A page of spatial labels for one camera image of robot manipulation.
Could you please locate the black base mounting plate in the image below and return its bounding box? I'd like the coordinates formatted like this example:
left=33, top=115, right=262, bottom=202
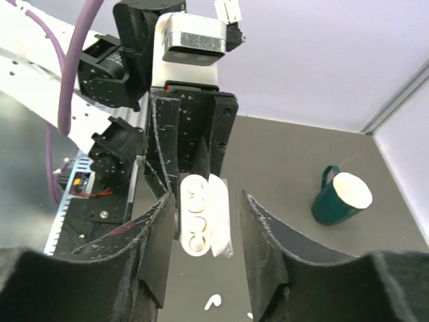
left=53, top=186, right=133, bottom=255

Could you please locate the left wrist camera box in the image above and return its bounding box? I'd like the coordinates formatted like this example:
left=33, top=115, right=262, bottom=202
left=151, top=11, right=249, bottom=92

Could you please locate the dark green mug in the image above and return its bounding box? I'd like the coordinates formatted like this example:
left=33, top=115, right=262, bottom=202
left=311, top=165, right=373, bottom=226

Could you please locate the white oval charging case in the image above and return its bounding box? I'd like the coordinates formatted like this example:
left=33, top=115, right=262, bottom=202
left=180, top=174, right=233, bottom=258

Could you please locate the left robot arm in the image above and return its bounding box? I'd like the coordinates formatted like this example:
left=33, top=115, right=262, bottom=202
left=1, top=1, right=243, bottom=198

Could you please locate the grey slotted cable duct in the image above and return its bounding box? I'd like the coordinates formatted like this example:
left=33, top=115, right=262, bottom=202
left=44, top=151, right=92, bottom=256

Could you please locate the white earbud lower centre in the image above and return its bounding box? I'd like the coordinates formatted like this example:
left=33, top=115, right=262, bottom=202
left=204, top=294, right=222, bottom=311

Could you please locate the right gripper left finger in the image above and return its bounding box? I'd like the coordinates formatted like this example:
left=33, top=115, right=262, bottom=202
left=1, top=193, right=175, bottom=321

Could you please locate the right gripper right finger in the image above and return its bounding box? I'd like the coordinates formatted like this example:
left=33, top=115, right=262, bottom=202
left=241, top=193, right=428, bottom=321

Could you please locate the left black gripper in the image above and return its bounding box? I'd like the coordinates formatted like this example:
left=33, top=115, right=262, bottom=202
left=144, top=90, right=239, bottom=201

